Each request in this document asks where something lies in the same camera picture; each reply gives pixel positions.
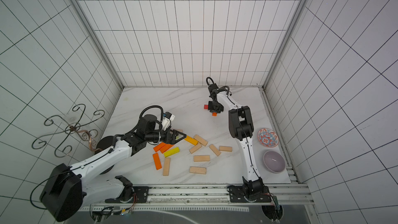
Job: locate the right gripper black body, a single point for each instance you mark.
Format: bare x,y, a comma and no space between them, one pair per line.
214,108

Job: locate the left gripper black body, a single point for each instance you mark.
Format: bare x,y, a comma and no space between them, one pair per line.
165,136

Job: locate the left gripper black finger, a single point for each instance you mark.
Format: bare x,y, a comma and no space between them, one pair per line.
175,140
178,133

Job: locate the natural wood block diagonal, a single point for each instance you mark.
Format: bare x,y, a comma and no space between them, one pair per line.
195,148
215,150

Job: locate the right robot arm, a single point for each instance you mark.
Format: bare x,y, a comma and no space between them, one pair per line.
241,128

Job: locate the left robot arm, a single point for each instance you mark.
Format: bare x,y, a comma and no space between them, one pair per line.
69,188

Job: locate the amber yellow block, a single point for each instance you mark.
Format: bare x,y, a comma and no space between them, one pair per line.
191,140

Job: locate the natural wood block bottom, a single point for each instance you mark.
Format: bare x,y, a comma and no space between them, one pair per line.
198,170

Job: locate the black round plate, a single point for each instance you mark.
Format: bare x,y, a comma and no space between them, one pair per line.
106,159

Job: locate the patterned red blue plate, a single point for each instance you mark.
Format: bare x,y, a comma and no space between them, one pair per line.
268,138

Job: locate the purple bowl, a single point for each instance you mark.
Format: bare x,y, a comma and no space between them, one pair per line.
274,161

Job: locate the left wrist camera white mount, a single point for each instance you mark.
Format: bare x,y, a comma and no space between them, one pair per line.
167,120

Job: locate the metal scroll wall ornament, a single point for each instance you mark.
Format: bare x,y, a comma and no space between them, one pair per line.
71,128

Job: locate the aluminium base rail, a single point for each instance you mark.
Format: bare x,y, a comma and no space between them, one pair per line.
218,194

